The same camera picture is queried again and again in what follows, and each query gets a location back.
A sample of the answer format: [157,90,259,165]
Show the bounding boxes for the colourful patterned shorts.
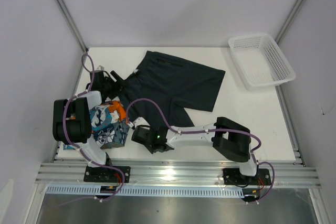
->
[62,100,132,151]

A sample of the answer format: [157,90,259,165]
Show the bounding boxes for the dark green shorts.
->
[118,51,225,129]

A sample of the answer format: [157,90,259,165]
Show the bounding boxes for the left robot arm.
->
[52,70,129,182]

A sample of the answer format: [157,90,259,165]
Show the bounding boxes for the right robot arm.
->
[131,117,261,184]

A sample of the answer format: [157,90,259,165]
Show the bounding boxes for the white plastic basket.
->
[228,34,296,90]

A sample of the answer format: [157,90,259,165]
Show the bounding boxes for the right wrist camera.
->
[128,117,150,129]

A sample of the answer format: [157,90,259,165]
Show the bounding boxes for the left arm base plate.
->
[83,166,131,183]

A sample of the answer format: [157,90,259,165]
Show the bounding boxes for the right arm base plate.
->
[223,168,271,188]

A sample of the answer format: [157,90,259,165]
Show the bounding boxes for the slotted cable duct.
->
[46,184,244,198]

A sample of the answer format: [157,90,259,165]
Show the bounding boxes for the aluminium rail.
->
[35,159,321,188]

